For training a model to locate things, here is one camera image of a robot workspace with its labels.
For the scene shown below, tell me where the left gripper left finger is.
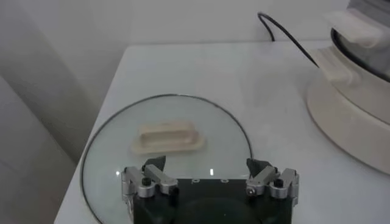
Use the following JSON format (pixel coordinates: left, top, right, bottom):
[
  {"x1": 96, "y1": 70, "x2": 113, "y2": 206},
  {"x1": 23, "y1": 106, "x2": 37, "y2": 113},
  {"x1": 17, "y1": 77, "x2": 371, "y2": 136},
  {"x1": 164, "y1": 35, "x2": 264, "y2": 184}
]
[{"x1": 121, "y1": 155, "x2": 179, "y2": 220}]

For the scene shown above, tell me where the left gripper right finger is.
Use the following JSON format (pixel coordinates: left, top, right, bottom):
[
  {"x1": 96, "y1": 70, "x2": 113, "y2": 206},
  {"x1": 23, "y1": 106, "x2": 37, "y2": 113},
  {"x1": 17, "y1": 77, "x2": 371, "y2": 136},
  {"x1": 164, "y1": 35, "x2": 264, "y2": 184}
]
[{"x1": 246, "y1": 158, "x2": 300, "y2": 208}]

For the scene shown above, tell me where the round glass pot lid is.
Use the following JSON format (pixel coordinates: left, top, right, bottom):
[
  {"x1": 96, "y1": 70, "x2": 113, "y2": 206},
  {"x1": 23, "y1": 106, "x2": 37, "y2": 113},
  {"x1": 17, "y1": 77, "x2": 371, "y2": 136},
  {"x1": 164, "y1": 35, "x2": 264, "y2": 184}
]
[{"x1": 80, "y1": 93, "x2": 254, "y2": 224}]

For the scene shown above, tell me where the cream electric cooker base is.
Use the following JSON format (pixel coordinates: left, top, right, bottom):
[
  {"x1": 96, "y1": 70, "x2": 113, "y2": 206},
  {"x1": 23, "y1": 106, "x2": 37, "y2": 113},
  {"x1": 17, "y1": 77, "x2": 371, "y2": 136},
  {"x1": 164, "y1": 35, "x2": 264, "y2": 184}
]
[{"x1": 306, "y1": 45, "x2": 390, "y2": 176}]

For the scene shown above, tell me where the black cooker power cord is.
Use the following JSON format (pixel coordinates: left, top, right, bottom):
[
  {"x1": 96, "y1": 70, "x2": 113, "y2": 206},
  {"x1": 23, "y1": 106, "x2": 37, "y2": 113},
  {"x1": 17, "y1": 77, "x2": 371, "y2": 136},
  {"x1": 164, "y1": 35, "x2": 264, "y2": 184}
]
[{"x1": 257, "y1": 12, "x2": 320, "y2": 68}]

